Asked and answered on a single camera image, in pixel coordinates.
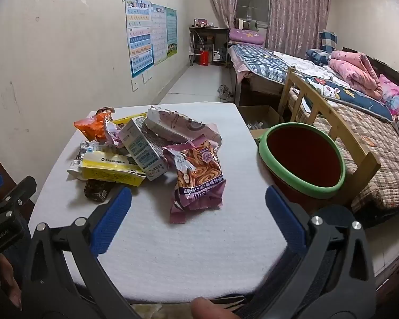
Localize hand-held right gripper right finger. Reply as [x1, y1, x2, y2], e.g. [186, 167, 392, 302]
[265, 185, 377, 319]

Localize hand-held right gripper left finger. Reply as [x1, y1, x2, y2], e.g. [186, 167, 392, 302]
[22, 186, 134, 319]

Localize small dark carton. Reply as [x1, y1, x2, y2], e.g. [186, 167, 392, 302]
[84, 178, 115, 203]

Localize yellow white carton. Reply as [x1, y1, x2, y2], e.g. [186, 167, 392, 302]
[77, 148, 147, 187]

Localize red bin green rim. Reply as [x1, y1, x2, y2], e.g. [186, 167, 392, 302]
[257, 122, 348, 215]

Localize white blue milk carton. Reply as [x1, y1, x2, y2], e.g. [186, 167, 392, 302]
[119, 117, 168, 182]

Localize brown red snack packet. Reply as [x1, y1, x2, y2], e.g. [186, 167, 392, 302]
[104, 120, 125, 148]

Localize orange snack bag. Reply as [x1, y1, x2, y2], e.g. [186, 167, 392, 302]
[74, 112, 112, 142]

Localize purple cookie snack bag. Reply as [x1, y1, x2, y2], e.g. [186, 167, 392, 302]
[162, 136, 224, 224]

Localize yellow cardboard box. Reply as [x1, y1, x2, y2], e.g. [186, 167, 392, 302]
[112, 114, 148, 125]

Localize pink white torn wrapper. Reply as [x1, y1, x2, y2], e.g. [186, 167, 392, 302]
[144, 106, 223, 148]

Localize person's left hand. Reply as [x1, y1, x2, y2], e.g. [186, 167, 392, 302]
[0, 255, 23, 311]

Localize person's right hand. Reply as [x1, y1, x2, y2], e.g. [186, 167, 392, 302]
[190, 297, 240, 319]

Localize wooden chair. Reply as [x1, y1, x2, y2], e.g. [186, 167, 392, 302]
[277, 66, 381, 213]

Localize navy cartoon blanket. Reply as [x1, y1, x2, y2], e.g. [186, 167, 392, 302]
[302, 73, 394, 123]

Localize grey shoes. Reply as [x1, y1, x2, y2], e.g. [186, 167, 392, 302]
[218, 85, 235, 102]

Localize white patterned sheet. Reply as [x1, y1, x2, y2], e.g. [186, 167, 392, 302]
[274, 51, 350, 89]

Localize pink bed skirt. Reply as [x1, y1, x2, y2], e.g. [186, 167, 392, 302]
[233, 58, 253, 83]

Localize blue plaid bed sheet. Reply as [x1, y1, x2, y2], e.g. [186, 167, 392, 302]
[228, 44, 298, 83]

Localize pink cartoon pillow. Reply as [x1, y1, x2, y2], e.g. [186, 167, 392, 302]
[379, 75, 399, 117]

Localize pink quilt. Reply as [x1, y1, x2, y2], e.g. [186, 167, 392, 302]
[329, 51, 383, 100]

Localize navy pillow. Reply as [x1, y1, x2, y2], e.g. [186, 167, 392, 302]
[306, 49, 335, 67]

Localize large blue chart poster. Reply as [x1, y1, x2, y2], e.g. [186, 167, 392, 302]
[124, 0, 153, 78]

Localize blue white checked pillow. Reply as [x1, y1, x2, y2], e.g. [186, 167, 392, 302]
[320, 31, 338, 54]

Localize pink blanket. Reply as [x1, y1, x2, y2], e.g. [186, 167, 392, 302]
[342, 47, 399, 87]

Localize pale chart poster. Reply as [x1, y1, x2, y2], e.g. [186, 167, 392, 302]
[150, 4, 168, 66]

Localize purple star quilt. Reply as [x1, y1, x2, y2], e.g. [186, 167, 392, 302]
[229, 28, 266, 45]

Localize dark desk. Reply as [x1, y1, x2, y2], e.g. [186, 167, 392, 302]
[189, 25, 231, 67]

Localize pink patterned curtain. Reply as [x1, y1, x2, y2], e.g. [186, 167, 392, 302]
[266, 0, 333, 52]
[204, 0, 242, 30]

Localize wooden bed frame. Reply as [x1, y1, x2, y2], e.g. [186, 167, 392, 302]
[231, 63, 286, 107]

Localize green wall poster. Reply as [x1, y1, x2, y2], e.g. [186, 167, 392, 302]
[166, 8, 178, 58]

